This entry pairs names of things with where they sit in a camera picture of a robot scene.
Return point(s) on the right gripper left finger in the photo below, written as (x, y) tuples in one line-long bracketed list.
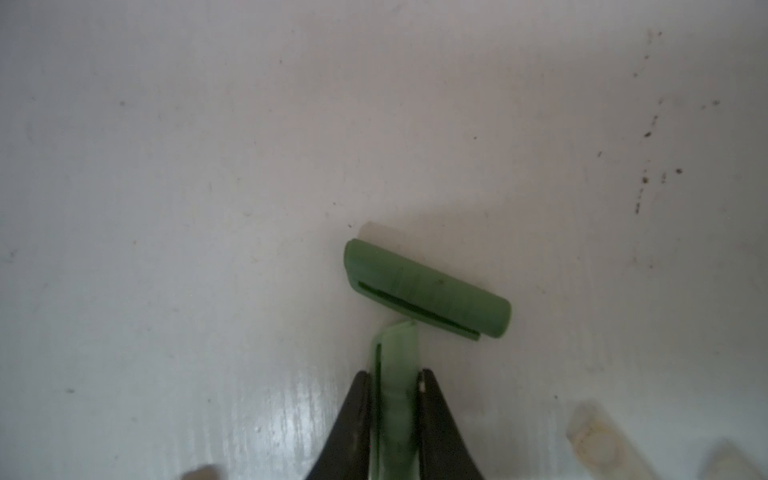
[(346, 452)]

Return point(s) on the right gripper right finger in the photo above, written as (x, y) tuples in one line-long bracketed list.
[(442, 451)]

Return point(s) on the light green pen cap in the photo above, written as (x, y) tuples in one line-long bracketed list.
[(394, 366)]

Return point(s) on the clear pen cap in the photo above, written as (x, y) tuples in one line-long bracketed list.
[(601, 446)]

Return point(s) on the dark green pen cap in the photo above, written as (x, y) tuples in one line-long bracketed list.
[(423, 293)]

